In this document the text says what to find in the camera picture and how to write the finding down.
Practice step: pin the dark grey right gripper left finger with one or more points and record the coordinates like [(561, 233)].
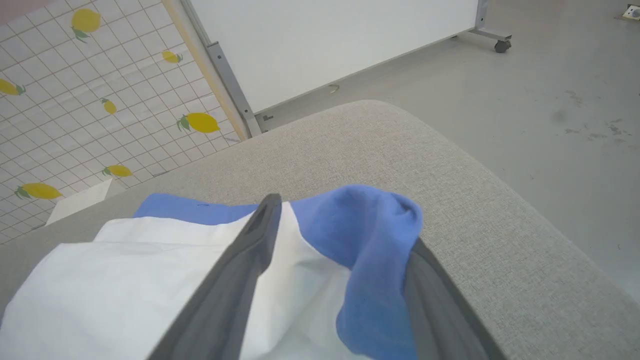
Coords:
[(225, 300)]

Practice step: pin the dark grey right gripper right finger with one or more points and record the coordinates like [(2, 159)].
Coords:
[(440, 320)]

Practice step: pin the white and blue garment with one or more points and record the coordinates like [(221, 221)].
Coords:
[(125, 290)]

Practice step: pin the white box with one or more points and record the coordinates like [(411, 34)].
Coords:
[(82, 200)]

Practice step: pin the light grey fabric sofa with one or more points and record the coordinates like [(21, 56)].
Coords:
[(375, 150)]

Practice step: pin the lemon print tiled panel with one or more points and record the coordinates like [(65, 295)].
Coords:
[(100, 75)]

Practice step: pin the dark grey caster wheel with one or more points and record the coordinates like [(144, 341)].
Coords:
[(502, 47)]

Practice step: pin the white floor power socket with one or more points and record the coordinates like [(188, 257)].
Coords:
[(632, 12)]

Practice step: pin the white partition with grey frame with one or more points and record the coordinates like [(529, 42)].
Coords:
[(325, 40)]

